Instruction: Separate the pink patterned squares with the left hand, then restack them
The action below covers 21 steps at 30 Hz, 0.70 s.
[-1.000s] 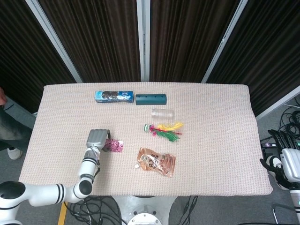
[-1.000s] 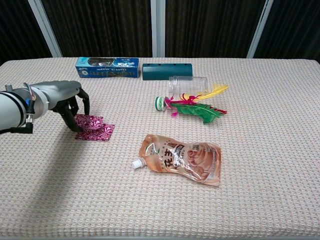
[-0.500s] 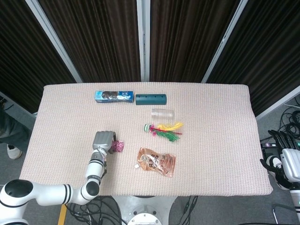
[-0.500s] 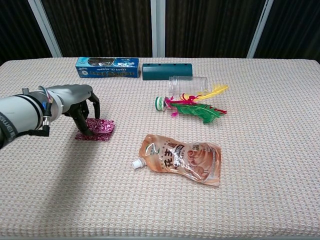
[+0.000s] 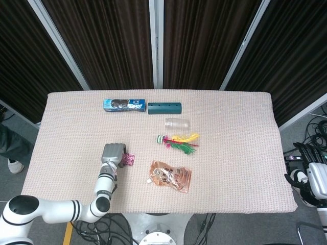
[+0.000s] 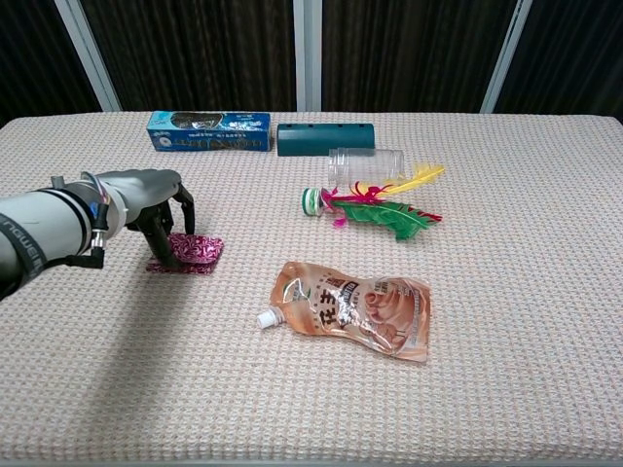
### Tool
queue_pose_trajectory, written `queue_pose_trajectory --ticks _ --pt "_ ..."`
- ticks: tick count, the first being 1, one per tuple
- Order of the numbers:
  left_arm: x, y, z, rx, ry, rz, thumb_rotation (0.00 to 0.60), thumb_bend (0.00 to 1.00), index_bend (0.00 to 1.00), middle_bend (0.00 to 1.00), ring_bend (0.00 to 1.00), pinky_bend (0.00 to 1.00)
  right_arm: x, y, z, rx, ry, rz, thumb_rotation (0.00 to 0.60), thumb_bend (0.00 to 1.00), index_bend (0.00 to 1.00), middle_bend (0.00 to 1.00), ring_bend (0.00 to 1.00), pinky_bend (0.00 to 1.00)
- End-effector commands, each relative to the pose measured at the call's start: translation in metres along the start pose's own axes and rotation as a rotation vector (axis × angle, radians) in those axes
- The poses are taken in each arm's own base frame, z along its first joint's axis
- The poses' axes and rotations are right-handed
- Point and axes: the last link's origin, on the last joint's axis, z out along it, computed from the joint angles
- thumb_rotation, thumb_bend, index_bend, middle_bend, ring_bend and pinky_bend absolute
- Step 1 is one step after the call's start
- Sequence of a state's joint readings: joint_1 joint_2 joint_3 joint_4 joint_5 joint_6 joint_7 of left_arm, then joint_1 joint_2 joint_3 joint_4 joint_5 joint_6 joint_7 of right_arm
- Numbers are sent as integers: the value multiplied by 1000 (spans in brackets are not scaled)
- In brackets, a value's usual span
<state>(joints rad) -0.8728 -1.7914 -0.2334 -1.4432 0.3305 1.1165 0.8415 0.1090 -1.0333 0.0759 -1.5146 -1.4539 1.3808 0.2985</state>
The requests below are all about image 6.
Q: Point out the blue cookie box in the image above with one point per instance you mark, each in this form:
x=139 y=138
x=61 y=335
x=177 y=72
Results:
x=209 y=132

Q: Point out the beige woven tablecloth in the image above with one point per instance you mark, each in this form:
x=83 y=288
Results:
x=487 y=292

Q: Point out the dark brown pleated curtain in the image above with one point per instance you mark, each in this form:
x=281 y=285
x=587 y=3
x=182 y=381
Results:
x=574 y=53
x=194 y=53
x=34 y=58
x=404 y=53

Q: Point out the colourful feather shuttlecock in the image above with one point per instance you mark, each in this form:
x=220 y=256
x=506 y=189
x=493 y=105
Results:
x=384 y=214

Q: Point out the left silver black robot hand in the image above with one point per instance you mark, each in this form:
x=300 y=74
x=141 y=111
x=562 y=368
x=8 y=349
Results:
x=143 y=192

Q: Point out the clear plastic jar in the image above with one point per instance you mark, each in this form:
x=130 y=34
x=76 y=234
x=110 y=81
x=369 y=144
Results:
x=367 y=165

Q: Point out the grey partition frame post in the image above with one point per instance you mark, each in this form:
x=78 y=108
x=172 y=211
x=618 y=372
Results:
x=506 y=53
x=90 y=58
x=307 y=53

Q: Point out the orange spouted drink pouch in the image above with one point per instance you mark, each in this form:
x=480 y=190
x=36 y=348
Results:
x=355 y=311

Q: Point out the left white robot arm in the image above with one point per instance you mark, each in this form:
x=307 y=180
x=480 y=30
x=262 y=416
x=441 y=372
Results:
x=44 y=228

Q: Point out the teal half-round holder block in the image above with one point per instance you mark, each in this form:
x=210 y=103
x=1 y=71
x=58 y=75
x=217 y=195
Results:
x=323 y=141

